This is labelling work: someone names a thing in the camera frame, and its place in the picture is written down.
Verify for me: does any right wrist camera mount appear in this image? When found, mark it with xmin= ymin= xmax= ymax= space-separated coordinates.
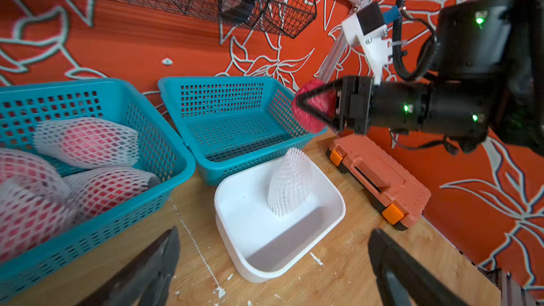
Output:
xmin=341 ymin=2 xmax=401 ymax=85

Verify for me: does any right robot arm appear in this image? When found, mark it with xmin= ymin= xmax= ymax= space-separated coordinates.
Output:
xmin=292 ymin=0 xmax=543 ymax=154

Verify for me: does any teal basket with netted apples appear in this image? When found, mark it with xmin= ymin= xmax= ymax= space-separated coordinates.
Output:
xmin=0 ymin=78 xmax=197 ymax=305

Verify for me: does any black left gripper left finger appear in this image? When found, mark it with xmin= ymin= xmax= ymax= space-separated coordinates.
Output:
xmin=79 ymin=227 xmax=180 ymax=305

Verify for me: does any netted apple front right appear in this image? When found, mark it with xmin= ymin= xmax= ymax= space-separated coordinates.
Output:
xmin=63 ymin=167 xmax=161 ymax=223

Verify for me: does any netted apple middle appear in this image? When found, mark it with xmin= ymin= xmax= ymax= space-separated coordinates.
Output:
xmin=1 ymin=148 xmax=70 ymax=203

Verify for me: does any netted apple back right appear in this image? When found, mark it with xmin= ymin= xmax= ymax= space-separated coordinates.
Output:
xmin=33 ymin=117 xmax=140 ymax=169

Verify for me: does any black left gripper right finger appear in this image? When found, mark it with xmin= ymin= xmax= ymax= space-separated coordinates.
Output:
xmin=368 ymin=229 xmax=466 ymax=305

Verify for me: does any orange tool case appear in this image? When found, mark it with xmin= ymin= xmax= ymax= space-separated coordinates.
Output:
xmin=326 ymin=134 xmax=431 ymax=231

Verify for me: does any netted apple front left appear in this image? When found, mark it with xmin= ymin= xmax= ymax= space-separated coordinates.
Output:
xmin=1 ymin=178 xmax=77 ymax=263

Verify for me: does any white plastic tub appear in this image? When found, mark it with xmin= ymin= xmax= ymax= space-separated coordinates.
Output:
xmin=214 ymin=160 xmax=347 ymax=283

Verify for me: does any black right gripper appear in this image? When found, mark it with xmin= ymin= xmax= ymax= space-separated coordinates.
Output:
xmin=296 ymin=76 xmax=374 ymax=135

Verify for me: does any teal basket for bare apples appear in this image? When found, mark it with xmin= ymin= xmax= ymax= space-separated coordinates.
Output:
xmin=158 ymin=76 xmax=314 ymax=186

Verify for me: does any netted apple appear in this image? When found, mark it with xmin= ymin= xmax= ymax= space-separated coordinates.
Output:
xmin=1 ymin=148 xmax=70 ymax=203
xmin=33 ymin=117 xmax=140 ymax=169
xmin=1 ymin=178 xmax=77 ymax=263
xmin=63 ymin=167 xmax=161 ymax=223

